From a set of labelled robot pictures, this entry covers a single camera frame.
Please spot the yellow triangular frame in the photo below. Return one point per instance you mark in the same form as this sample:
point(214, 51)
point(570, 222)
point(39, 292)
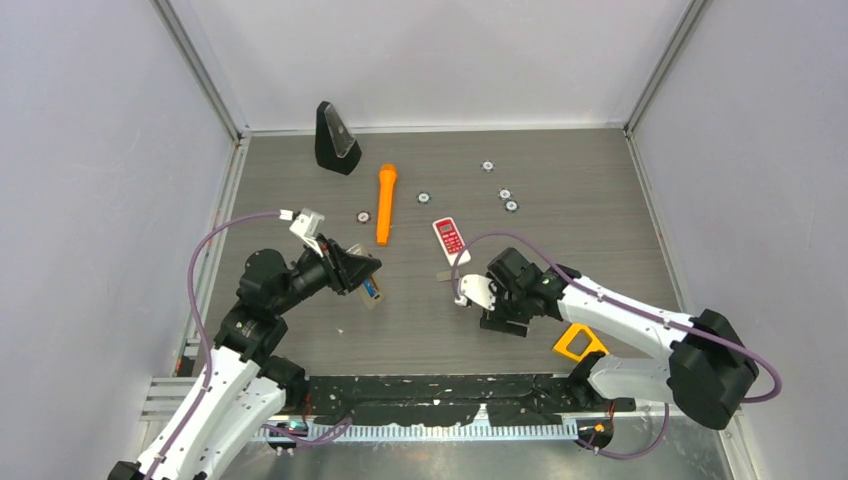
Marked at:
point(577, 342)

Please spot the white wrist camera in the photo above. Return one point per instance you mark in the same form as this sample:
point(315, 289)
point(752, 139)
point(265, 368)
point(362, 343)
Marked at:
point(305, 225)
point(476, 289)

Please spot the grey battery cover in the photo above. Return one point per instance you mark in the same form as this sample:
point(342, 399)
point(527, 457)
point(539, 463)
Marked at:
point(442, 276)

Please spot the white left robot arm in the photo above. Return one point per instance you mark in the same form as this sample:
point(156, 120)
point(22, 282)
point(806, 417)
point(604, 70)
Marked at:
point(243, 383)

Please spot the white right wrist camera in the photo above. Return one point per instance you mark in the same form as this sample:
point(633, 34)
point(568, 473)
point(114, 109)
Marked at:
point(476, 289)

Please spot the poker chip right lower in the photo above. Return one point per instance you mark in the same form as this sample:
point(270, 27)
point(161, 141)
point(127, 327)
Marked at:
point(511, 206)

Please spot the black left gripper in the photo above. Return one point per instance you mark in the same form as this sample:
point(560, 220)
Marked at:
point(344, 270)

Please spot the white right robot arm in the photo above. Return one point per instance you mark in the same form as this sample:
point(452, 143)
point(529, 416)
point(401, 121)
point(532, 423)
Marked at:
point(693, 362)

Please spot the black wedge stand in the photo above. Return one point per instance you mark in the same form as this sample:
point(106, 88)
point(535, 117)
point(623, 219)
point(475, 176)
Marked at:
point(335, 147)

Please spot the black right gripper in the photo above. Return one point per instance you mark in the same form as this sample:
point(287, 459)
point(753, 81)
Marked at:
point(499, 317)

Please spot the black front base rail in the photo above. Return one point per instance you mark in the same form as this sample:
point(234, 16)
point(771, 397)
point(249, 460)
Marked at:
point(450, 400)

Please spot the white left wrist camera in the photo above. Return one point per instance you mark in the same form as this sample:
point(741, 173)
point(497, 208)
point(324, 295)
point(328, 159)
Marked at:
point(305, 225)

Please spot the red white remote control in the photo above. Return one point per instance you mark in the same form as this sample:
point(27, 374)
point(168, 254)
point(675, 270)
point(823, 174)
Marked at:
point(451, 241)

